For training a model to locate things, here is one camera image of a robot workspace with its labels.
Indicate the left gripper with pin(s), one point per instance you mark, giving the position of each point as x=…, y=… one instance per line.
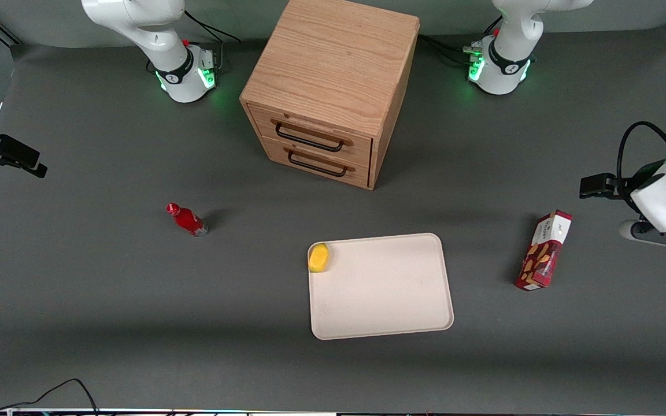
x=615, y=186

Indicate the red cookie box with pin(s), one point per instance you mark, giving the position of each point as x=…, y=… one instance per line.
x=543, y=254

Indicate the beige plastic tray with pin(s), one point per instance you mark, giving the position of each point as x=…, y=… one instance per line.
x=385, y=289

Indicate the red bottle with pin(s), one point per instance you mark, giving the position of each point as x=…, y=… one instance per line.
x=188, y=220

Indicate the yellow lemon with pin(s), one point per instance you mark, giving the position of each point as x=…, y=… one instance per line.
x=318, y=258

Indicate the wooden two-drawer cabinet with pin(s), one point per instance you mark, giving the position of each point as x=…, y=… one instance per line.
x=333, y=63

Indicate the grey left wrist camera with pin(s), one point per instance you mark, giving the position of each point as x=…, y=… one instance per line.
x=657, y=234

